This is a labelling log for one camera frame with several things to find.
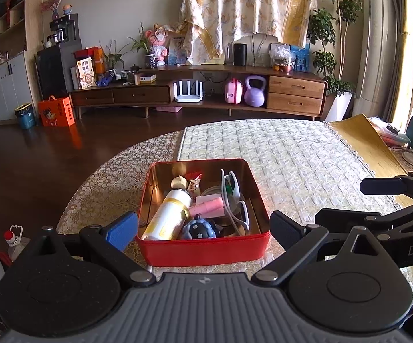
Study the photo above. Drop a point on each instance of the black cylinder speaker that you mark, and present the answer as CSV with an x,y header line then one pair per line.
x,y
240,55

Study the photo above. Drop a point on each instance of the yellow table mat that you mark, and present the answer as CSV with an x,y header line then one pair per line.
x,y
367,150

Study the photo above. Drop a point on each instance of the blue picture card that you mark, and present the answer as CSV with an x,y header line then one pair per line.
x,y
300,59

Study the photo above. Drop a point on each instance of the teal waste bin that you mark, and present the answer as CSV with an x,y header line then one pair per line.
x,y
26,118

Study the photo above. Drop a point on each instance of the flat pink box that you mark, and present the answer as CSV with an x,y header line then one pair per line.
x,y
169,109

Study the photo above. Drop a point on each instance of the small black teapot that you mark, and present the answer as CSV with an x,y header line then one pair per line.
x,y
136,68

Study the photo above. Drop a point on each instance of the beige standing air conditioner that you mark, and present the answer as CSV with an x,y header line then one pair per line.
x,y
374,43

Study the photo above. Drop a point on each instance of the black mini fridge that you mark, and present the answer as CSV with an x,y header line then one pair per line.
x,y
54,71

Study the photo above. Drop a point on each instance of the beige round figurine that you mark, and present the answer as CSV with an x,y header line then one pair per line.
x,y
179,182

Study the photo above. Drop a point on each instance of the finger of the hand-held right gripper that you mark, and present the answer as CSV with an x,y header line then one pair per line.
x,y
381,185
349,218

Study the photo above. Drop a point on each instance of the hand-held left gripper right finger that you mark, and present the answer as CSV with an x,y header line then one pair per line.
x,y
285,227

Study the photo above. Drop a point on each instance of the clear bag with pink contents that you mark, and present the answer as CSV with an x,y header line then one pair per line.
x,y
389,132

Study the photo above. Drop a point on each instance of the white bottle with yellow label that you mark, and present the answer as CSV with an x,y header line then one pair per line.
x,y
167,218

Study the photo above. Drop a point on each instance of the small cardboard box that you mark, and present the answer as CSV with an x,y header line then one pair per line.
x,y
145,79

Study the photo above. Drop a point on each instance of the white router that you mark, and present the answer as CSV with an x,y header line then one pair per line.
x,y
188,94

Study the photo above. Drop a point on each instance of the tall potted tree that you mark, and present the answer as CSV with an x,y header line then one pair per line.
x,y
328,28

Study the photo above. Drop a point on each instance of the red tin box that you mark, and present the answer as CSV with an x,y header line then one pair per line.
x,y
203,252

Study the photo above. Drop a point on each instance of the red gift box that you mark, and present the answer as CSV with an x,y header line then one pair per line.
x,y
86,53

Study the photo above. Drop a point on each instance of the vase with dried flowers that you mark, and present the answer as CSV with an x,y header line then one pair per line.
x,y
54,7

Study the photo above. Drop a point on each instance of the blue spotted toy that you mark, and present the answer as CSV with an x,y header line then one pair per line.
x,y
199,229

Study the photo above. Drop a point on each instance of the pink tube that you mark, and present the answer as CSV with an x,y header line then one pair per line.
x,y
206,209

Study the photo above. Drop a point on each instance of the pink toy suitcase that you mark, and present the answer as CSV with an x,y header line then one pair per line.
x,y
233,93

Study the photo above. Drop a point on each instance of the white sunglasses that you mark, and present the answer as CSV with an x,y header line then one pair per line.
x,y
242,218

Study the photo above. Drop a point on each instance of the black coffee machine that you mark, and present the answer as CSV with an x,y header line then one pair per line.
x,y
63,30

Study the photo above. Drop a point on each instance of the red orange snack packet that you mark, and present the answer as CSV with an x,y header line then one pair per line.
x,y
194,185

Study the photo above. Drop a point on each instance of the wooden tv cabinet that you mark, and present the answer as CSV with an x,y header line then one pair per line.
x,y
296,94

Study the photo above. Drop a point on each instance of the small green potted plant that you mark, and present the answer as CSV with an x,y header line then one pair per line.
x,y
115,64

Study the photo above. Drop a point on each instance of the plastic bag of snacks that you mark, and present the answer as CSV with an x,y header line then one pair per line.
x,y
282,59

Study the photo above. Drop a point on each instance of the plastic jug with red cap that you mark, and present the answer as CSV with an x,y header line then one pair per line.
x,y
17,244

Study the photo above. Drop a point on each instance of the potted orchid plant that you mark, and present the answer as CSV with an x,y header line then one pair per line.
x,y
150,60

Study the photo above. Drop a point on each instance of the floral yellow hanging cloth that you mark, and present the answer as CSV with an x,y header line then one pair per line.
x,y
245,3

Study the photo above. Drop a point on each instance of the white round coaster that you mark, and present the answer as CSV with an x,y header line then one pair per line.
x,y
410,158

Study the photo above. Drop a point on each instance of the purple kettlebell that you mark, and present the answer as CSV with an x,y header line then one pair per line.
x,y
254,94

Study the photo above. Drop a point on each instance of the small doll figurine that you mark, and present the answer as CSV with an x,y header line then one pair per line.
x,y
67,9

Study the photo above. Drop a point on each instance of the white orange cereal bag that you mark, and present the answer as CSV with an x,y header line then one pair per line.
x,y
86,74

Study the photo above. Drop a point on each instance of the wall cabinet unit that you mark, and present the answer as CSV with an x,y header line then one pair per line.
x,y
2,71

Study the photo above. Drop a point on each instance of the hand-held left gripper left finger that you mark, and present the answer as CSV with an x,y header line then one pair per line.
x,y
120,230

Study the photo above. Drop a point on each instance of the pink plush doll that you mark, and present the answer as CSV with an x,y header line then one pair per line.
x,y
160,46

